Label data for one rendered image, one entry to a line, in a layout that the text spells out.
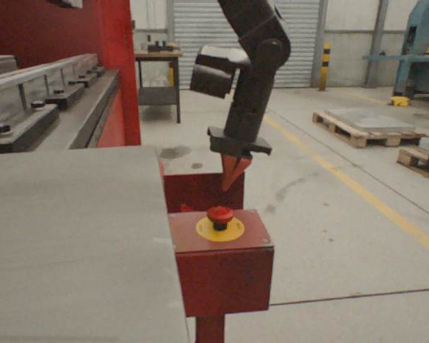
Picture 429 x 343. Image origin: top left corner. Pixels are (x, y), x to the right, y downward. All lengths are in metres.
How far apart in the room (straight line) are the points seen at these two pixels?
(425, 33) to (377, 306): 6.22
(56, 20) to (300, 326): 2.04
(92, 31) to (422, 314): 2.21
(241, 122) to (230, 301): 0.27
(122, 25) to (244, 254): 1.89
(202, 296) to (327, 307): 1.09
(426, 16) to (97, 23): 6.13
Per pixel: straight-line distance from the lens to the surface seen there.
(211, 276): 0.46
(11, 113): 0.73
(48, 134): 0.68
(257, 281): 0.49
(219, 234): 0.47
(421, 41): 7.33
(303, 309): 1.50
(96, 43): 2.20
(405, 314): 1.65
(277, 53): 0.45
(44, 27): 2.25
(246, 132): 0.50
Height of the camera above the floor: 1.04
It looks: 22 degrees down
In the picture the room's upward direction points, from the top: straight up
